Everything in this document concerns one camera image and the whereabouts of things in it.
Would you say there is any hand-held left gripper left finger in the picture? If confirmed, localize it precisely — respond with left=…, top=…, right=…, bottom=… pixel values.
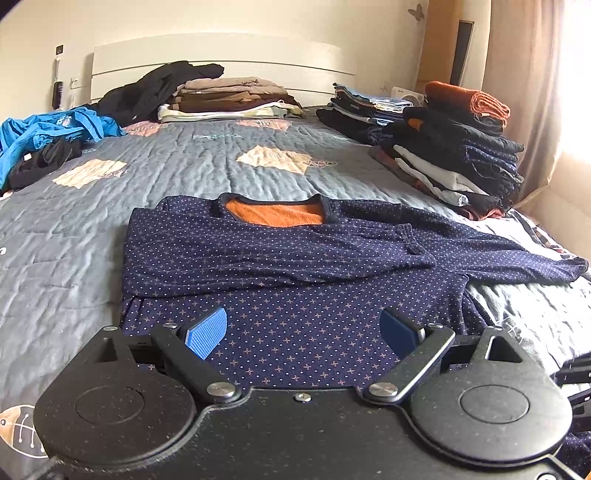
left=88, top=307, right=241, bottom=404

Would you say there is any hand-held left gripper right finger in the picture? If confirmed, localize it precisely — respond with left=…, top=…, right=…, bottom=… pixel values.
left=362, top=308, right=522, bottom=407

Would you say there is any navy dotted sweater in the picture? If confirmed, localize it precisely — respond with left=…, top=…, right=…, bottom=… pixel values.
left=119, top=193, right=591, bottom=393

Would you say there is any stack of dark folded clothes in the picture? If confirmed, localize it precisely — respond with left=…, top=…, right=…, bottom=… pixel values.
left=369, top=80, right=526, bottom=221

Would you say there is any stack of brown folded clothes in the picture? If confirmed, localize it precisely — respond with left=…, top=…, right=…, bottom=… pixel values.
left=158, top=76, right=304, bottom=124

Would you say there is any plaid bed sheet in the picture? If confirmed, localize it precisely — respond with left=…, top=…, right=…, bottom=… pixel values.
left=508, top=210, right=573, bottom=259

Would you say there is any grey quilted bedspread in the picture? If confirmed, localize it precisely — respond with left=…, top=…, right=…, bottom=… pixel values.
left=0, top=104, right=591, bottom=462

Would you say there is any stack of folded jeans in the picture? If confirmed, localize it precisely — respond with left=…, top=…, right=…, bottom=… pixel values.
left=316, top=82, right=416, bottom=144

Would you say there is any white appliance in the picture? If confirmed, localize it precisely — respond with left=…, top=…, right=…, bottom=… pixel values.
left=392, top=85, right=424, bottom=109

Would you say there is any black crumpled garment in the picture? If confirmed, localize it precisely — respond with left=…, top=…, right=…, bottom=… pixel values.
left=8, top=137, right=84, bottom=191

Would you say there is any black coat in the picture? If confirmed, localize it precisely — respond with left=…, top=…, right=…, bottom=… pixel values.
left=90, top=61, right=225, bottom=125

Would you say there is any blue jacket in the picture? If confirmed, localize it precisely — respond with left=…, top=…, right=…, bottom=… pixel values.
left=0, top=106, right=126, bottom=185

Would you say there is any white headboard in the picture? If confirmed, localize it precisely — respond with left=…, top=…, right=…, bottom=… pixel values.
left=90, top=33, right=357, bottom=107

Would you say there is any black hairbrush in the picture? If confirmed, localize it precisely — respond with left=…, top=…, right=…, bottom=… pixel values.
left=52, top=58, right=65, bottom=110

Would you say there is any beige curtain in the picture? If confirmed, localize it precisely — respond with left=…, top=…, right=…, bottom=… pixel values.
left=480, top=0, right=591, bottom=195

